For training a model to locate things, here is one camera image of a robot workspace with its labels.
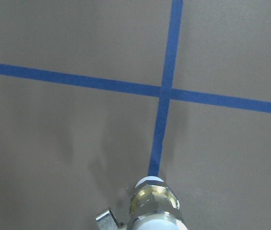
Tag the brown table mat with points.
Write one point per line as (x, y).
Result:
(79, 94)

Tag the white PPR brass valve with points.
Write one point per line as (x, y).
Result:
(153, 206)

